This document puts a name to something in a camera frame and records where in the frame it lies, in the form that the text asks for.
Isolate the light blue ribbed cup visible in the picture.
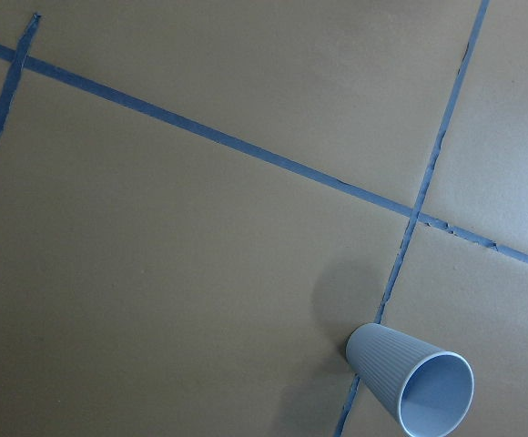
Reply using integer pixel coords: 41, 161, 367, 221
346, 323, 474, 436

